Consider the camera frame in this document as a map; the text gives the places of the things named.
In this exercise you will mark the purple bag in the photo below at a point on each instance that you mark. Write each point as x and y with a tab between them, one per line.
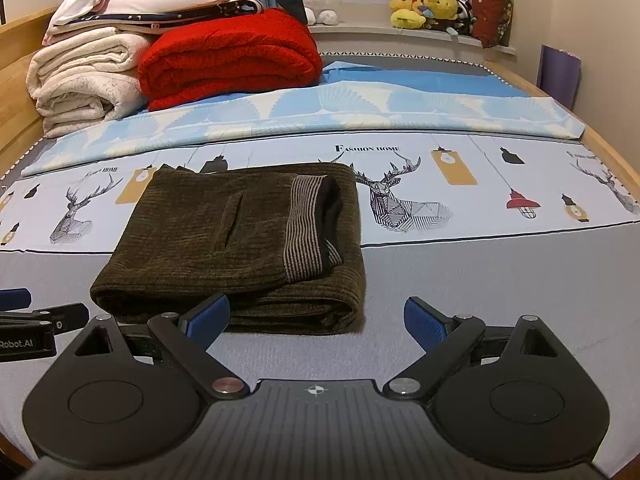
557	75

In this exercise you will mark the yellow bear plush toy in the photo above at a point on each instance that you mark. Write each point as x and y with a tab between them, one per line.
440	7

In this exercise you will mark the navy star printed cloth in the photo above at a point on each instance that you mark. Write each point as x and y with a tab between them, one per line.
235	8

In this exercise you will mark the white stone windowsill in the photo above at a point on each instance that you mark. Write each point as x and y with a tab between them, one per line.
370	35

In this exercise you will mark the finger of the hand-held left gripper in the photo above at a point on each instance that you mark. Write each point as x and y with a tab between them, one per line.
70	317
12	299

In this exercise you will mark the light blue patterned quilt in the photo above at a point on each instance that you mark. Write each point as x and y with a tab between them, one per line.
350	105

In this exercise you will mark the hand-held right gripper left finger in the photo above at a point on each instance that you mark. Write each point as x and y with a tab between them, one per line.
207	320

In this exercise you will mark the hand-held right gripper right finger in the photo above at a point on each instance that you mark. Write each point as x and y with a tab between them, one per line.
425	322

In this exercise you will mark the white plush toy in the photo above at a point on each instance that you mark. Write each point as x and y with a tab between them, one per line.
322	2

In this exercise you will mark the folded red fleece blanket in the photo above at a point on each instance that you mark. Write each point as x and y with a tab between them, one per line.
225	55

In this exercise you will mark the folded white fleece blanket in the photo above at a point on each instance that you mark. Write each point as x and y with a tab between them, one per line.
75	85

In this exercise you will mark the panda plush toy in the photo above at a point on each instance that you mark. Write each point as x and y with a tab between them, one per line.
464	17

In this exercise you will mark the dark red cushion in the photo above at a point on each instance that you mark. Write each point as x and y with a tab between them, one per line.
492	10

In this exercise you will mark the wooden bed frame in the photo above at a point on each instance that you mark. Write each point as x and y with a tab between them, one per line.
20	60

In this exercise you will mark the yellow duck plush toy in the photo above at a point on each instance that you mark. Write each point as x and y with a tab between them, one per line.
406	5

